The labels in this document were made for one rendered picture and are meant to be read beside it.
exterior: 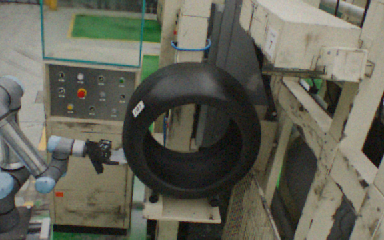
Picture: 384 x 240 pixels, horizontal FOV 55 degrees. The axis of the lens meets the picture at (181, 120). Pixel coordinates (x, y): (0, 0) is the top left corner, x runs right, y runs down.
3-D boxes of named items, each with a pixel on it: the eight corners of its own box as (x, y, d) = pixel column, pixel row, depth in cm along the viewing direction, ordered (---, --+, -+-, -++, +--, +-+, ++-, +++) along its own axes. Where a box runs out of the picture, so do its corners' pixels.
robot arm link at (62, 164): (43, 181, 164) (45, 161, 159) (53, 167, 174) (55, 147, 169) (61, 185, 164) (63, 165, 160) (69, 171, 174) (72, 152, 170)
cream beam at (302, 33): (237, 26, 169) (243, -8, 163) (289, 31, 172) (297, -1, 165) (271, 68, 115) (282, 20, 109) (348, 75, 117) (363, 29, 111)
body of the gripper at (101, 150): (111, 149, 162) (83, 144, 160) (108, 165, 165) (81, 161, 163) (113, 141, 168) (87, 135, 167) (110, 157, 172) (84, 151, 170)
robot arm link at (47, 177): (-20, 89, 135) (59, 189, 152) (-4, 79, 145) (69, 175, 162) (-43, 103, 138) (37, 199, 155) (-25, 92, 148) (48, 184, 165)
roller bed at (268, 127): (232, 150, 215) (242, 103, 202) (257, 152, 217) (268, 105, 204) (239, 169, 198) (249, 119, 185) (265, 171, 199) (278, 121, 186)
